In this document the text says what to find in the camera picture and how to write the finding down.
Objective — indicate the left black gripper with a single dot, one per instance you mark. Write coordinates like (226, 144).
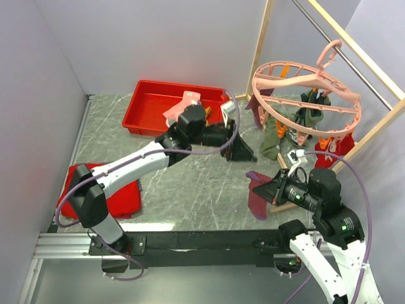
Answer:
(238, 151)

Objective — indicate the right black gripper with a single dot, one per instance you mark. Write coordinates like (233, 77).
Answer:
(273, 189)

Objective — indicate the maroon sock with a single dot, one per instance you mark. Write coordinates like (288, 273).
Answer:
(254, 104)
(256, 204)

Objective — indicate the mustard yellow sock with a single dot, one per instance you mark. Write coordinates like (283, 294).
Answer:
(207, 113)

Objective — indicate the pink patterned sock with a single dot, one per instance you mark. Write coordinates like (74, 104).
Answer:
(188, 98)

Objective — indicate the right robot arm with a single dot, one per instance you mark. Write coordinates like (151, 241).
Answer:
(338, 225)

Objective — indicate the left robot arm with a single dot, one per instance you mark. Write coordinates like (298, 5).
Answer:
(91, 187)

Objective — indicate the pink round sock hanger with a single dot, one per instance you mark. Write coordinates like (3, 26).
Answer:
(309, 113)

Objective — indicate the olive green sock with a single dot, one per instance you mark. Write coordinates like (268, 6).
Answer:
(270, 147)

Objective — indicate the red hanging sock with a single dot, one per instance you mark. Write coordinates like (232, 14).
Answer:
(337, 145)

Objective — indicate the red plastic bin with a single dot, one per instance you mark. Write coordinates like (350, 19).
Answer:
(144, 115)

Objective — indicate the red folded cloth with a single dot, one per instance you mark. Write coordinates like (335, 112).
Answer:
(122, 205)

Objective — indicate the metal hanging rod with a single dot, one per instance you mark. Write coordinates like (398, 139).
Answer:
(348, 62)

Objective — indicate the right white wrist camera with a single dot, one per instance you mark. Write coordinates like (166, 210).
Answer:
(298, 158)

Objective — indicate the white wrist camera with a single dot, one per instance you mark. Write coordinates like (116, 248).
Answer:
(298, 158)
(226, 109)

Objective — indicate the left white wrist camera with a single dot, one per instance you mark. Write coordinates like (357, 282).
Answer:
(226, 109)

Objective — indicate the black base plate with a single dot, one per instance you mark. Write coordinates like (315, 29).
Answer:
(208, 248)

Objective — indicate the wooden drying rack frame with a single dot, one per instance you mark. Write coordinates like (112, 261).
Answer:
(317, 77)

